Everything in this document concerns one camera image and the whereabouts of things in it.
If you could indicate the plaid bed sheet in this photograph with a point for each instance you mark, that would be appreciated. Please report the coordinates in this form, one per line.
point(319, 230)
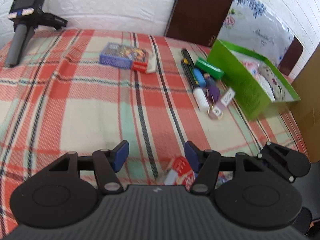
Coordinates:
point(60, 99)

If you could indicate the black marker white cap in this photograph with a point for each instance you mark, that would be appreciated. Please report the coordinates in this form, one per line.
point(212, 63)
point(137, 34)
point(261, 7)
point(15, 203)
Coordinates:
point(197, 91)

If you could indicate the dark brown headboard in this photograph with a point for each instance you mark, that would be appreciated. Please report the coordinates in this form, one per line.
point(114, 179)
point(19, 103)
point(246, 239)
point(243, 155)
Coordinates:
point(199, 21)

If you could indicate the green cardboard box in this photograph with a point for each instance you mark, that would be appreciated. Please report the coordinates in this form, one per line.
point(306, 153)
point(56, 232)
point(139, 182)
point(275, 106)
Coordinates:
point(250, 96)

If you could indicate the black marker blue cap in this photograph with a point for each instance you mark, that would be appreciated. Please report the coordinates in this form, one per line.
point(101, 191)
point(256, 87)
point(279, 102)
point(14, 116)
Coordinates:
point(193, 74)

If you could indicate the red white small box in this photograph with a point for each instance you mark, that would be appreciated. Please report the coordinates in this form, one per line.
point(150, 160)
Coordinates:
point(148, 66)

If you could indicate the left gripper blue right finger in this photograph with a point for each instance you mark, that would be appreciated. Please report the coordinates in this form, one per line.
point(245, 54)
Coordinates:
point(205, 164)

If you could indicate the blue playing card box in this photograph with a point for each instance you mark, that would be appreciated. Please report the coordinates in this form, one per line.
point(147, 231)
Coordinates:
point(121, 56)

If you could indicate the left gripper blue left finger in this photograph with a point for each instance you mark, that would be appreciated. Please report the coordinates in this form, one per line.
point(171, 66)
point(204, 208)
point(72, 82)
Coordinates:
point(106, 164)

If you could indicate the floral fabric pouch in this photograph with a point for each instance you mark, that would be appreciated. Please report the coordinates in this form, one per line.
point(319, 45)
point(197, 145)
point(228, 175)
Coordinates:
point(266, 79)

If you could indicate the black camera on grey handle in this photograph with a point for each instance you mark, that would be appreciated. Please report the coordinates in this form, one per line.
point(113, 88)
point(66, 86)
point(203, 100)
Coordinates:
point(27, 15)

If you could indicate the green eraser box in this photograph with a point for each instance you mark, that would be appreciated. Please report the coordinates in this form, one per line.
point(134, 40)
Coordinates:
point(210, 69)

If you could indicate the red blue eraser box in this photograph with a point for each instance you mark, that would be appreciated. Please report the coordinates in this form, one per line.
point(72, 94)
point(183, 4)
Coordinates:
point(179, 172)

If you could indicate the purple keychain with tags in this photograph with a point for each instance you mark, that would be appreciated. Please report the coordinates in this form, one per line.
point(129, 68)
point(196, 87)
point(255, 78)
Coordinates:
point(218, 101)

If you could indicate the brown cardboard box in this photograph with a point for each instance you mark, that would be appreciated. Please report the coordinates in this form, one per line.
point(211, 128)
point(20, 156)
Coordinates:
point(306, 111)

